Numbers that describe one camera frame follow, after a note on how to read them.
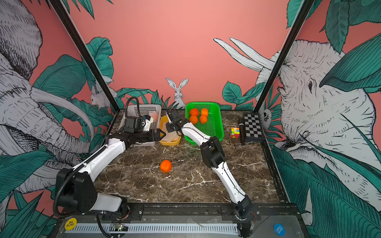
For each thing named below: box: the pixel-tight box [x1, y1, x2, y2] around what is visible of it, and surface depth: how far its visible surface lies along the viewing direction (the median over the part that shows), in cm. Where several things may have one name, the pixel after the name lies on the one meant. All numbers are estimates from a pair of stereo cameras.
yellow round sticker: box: [64, 217, 77, 231], surface depth 71 cm
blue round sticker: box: [273, 223, 286, 237], surface depth 71 cm
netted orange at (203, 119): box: [199, 115, 208, 124], surface depth 113 cm
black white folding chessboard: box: [244, 113, 265, 142], surface depth 109 cm
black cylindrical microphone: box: [238, 117, 246, 146], surface depth 106 cm
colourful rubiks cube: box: [230, 126, 240, 139], surface depth 104 cm
